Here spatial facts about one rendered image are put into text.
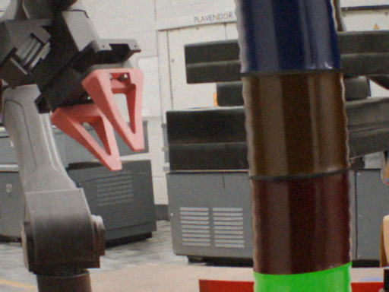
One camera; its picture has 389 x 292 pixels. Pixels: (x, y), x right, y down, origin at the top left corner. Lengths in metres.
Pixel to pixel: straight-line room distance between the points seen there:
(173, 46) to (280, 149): 6.37
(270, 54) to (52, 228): 0.66
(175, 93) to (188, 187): 0.62
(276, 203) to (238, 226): 6.09
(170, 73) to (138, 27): 2.94
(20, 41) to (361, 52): 0.39
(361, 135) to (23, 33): 0.38
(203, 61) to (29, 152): 0.46
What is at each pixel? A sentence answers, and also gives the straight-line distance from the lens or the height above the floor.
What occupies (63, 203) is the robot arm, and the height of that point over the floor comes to 1.05.
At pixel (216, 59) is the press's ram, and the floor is 1.17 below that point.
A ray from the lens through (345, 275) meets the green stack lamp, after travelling 0.35.
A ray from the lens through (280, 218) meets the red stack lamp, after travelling 0.34.
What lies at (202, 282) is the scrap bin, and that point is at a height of 0.96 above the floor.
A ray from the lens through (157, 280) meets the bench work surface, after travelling 1.37.
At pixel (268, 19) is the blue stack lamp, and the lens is 0.33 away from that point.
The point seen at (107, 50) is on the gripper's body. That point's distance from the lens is 0.89.
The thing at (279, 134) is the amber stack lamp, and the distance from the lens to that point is 0.33.
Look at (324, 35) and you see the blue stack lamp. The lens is 0.34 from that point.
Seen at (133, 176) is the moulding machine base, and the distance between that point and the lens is 8.01.
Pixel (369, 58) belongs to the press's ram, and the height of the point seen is 1.17.
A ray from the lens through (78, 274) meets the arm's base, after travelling 1.02.
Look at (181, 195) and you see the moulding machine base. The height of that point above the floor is 0.50.
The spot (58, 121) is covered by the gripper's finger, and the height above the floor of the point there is 1.14.
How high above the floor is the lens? 1.15
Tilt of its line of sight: 3 degrees down
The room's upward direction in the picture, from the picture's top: 4 degrees counter-clockwise
